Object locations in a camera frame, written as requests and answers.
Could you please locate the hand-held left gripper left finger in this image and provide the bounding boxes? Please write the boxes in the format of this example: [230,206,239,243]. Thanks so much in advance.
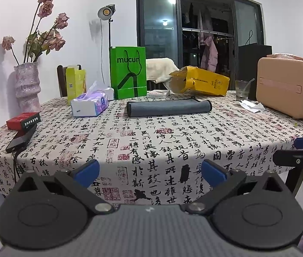
[15,159,115,215]

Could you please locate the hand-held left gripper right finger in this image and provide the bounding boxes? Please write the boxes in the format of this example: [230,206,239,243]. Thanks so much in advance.
[184,159,291,215]

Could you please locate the grey towel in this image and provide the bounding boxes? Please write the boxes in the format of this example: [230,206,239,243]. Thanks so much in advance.
[126,99,212,118]

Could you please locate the wooden table leg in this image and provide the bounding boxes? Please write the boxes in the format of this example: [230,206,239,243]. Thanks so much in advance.
[285,167,303,199]

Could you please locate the pink hard case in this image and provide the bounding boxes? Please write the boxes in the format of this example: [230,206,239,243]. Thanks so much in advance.
[256,53,303,120]

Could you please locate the crumpled white paper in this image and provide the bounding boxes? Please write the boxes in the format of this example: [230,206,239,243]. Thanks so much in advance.
[238,99,267,113]

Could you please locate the purple tissue pack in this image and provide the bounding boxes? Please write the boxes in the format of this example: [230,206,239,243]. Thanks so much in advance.
[70,81,115,118]

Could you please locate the calligraphy printed tablecloth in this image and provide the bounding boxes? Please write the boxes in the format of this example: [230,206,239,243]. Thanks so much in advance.
[0,89,303,207]

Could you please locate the black power bank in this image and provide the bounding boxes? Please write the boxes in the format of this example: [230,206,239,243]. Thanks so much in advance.
[5,124,38,154]

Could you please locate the glass cup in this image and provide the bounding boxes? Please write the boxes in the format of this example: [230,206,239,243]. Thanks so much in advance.
[235,80,251,102]

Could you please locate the red box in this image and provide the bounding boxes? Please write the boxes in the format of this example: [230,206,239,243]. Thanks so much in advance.
[6,112,41,130]

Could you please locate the drinking straw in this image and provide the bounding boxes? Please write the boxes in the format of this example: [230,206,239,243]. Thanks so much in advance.
[244,78,256,91]

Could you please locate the yellow carton box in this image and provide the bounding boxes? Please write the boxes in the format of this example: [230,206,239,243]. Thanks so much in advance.
[65,65,87,105]

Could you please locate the yellow paper bag lying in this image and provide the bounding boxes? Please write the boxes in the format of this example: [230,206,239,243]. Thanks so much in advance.
[169,66,230,96]

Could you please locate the small white flat box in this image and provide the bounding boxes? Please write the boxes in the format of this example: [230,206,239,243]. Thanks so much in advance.
[146,89,171,99]

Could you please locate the black paper bag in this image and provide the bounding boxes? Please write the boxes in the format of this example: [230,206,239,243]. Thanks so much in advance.
[238,29,273,101]

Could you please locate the pink speckled vase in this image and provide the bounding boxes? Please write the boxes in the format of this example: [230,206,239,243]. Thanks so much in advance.
[14,62,43,113]

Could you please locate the green paper bag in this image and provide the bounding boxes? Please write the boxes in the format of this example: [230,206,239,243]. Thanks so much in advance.
[110,46,148,100]

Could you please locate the cream cloth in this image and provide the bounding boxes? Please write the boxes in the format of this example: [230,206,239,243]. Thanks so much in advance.
[146,57,179,84]

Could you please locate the pink jacket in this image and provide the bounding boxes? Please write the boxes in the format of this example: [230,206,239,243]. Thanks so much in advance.
[200,36,218,73]

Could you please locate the dried pink roses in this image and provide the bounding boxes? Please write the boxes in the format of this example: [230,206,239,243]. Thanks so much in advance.
[1,0,70,64]

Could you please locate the hanging light clothes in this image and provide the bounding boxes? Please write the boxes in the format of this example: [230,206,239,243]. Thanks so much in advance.
[196,5,214,46]

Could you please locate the studio light on stand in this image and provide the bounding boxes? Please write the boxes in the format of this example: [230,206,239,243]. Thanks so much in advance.
[97,4,116,51]

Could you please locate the black framed sliding door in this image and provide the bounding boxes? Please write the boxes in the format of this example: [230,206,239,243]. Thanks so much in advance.
[136,0,264,92]

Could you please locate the black cable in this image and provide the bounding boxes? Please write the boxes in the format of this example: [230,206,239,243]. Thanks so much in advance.
[12,150,26,180]

